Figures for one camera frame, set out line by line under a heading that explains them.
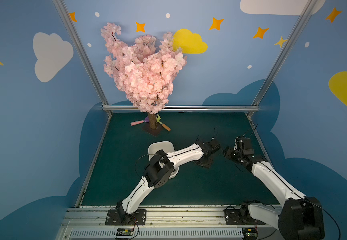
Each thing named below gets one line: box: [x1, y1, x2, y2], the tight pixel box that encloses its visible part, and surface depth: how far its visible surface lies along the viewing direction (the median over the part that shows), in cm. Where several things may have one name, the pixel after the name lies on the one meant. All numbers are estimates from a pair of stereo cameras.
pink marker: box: [130, 120, 145, 126], surface depth 117 cm
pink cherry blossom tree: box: [100, 22, 187, 137], surface depth 69 cm
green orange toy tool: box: [156, 114, 171, 132], surface depth 113 cm
